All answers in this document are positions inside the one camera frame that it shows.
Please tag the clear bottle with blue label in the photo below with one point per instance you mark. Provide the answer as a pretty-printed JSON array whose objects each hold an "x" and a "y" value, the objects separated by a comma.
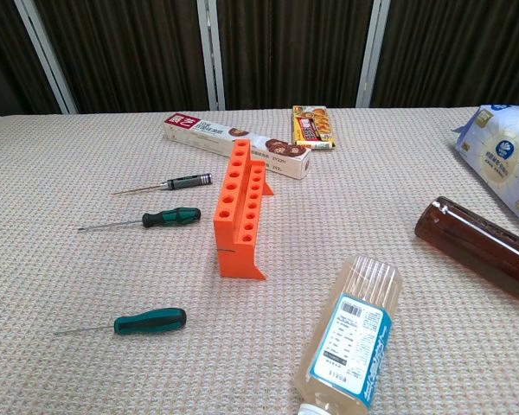
[{"x": 350, "y": 337}]

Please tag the orange screwdriver holder rack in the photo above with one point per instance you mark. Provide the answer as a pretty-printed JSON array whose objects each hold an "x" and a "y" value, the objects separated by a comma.
[{"x": 238, "y": 259}]

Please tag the white partition frame post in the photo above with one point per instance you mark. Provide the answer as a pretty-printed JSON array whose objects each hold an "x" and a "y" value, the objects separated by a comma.
[
  {"x": 372, "y": 56},
  {"x": 47, "y": 60},
  {"x": 210, "y": 56}
]

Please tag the brown plastic bottle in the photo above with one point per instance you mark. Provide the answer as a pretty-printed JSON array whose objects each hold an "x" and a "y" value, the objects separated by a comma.
[{"x": 471, "y": 246}]

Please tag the beige woven tablecloth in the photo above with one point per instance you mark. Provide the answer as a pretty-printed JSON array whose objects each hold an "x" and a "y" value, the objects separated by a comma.
[{"x": 112, "y": 268}]

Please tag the blue white tissue pack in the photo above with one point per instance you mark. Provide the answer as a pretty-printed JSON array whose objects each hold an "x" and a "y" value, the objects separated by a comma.
[{"x": 501, "y": 151}]

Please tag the long white baking paper box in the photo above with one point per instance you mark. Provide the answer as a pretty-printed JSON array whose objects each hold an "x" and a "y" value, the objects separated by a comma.
[{"x": 199, "y": 132}]

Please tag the dark ribbed partition panel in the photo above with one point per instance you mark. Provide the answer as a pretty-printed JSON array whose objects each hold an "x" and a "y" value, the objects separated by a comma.
[
  {"x": 458, "y": 52},
  {"x": 4, "y": 56},
  {"x": 294, "y": 52},
  {"x": 125, "y": 52}
]

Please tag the yellow snack box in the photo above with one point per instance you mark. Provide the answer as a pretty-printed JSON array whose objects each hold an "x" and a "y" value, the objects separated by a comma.
[{"x": 313, "y": 129}]

